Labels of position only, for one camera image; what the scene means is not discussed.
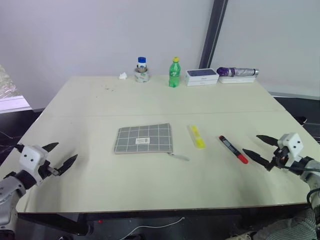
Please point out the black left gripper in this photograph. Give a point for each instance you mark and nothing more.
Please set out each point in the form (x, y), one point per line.
(46, 170)

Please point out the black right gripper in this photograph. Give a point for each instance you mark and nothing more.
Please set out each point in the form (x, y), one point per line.
(280, 157)

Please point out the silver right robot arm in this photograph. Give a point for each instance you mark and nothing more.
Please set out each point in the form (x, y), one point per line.
(311, 168)

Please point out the grey checked pouch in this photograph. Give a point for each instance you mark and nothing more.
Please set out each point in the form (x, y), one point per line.
(143, 138)

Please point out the red and black marker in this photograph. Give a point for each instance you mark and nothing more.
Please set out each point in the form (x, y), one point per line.
(232, 149)

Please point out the black shoe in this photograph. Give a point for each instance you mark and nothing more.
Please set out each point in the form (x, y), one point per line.
(303, 120)

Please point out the yellow highlighter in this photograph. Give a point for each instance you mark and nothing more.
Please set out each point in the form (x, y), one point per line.
(196, 137)

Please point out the flat white box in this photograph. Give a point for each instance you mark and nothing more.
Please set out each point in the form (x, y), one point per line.
(237, 80)

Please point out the folded purple umbrella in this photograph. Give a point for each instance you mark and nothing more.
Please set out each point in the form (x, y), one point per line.
(236, 71)

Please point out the grey striped cloth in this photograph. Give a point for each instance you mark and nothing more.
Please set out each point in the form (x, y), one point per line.
(295, 225)

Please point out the white phone box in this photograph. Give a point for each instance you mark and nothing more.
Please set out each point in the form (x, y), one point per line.
(202, 83)

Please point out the clear plastic wrap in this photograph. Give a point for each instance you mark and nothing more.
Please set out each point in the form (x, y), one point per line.
(6, 82)

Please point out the blue-topped phone box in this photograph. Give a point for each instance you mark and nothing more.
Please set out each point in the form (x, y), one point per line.
(201, 73)

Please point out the crumpled white tissue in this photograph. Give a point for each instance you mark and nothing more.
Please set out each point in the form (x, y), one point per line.
(123, 76)

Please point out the green soda bottle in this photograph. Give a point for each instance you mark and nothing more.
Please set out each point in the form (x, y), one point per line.
(174, 75)

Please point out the white bottle blue cap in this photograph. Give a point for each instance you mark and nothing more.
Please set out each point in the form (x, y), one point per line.
(141, 62)

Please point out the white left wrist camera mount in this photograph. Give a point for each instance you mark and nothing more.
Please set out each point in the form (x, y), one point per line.
(31, 157)

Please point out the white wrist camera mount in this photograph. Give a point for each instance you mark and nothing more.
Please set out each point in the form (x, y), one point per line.
(291, 142)
(31, 157)

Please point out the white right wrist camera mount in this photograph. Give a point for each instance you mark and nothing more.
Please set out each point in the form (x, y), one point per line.
(291, 142)

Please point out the dark grey wall pillar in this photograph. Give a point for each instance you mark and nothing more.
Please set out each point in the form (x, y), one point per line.
(212, 32)

